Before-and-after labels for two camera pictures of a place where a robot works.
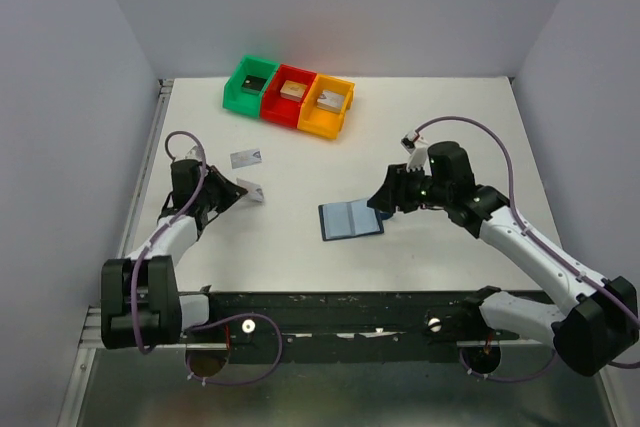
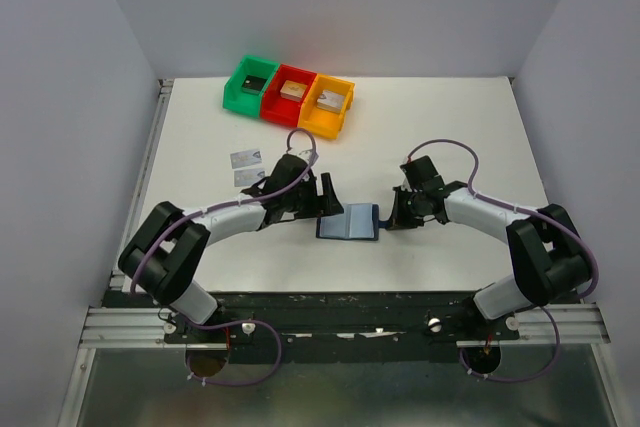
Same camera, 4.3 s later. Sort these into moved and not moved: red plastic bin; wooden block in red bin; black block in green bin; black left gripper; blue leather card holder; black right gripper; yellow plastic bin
Moved: black left gripper; black right gripper
Not moved: red plastic bin; wooden block in red bin; yellow plastic bin; black block in green bin; blue leather card holder
